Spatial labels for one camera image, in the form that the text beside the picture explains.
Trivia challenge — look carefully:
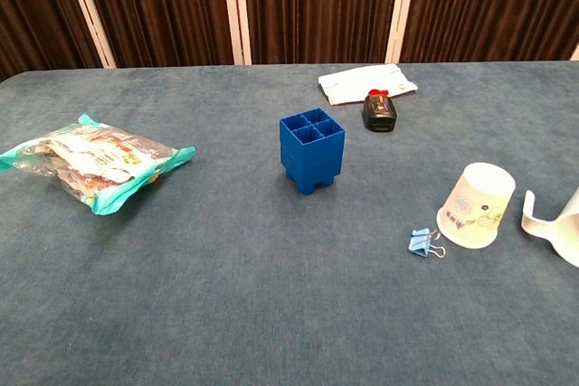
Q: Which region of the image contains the white paper cup floral print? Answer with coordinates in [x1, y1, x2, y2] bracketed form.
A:
[435, 162, 517, 250]

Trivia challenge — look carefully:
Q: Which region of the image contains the small blue binder clip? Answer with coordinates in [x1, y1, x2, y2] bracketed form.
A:
[407, 229, 448, 261]

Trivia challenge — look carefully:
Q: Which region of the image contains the blue plastic grid block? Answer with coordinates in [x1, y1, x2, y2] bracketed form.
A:
[279, 108, 346, 196]

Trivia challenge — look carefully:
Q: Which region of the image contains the black small electronic device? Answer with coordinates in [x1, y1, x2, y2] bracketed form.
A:
[361, 93, 400, 134]

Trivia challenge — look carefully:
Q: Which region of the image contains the white folded cloth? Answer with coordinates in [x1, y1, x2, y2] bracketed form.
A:
[317, 62, 420, 108]

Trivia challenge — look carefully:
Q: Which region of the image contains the brown pleated curtain panel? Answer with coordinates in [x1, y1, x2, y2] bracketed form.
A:
[0, 0, 104, 82]
[399, 0, 579, 64]
[75, 0, 236, 69]
[242, 0, 404, 65]

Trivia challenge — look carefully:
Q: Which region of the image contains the snack bag with teal edges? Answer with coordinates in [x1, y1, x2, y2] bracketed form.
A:
[0, 113, 196, 217]

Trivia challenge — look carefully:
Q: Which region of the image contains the white screen frame post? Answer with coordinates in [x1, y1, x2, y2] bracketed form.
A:
[384, 0, 421, 64]
[60, 0, 118, 70]
[219, 0, 252, 66]

